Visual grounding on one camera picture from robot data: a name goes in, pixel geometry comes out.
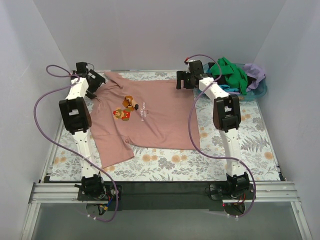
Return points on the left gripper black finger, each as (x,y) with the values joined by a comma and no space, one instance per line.
(90,95)
(94,80)

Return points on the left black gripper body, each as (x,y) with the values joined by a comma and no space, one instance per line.
(96,81)

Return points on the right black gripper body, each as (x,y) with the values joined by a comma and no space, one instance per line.
(181,80)

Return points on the pink printed t shirt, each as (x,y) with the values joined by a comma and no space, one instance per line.
(144,113)

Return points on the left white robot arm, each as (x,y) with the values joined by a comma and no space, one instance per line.
(77,120)

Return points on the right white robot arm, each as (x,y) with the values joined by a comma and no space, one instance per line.
(226,118)

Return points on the black t shirt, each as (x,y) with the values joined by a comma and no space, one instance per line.
(222,81)

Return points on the teal t shirt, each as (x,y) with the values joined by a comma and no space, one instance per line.
(229,89)

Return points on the green t shirt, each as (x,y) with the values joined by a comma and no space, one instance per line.
(234,76)

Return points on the lavender t shirt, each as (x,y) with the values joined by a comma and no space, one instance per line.
(255,75)

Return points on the teal plastic basket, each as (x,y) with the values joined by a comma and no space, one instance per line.
(259,92)

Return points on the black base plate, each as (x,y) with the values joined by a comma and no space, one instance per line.
(164,195)

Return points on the aluminium frame rail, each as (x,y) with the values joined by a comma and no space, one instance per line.
(266,191)

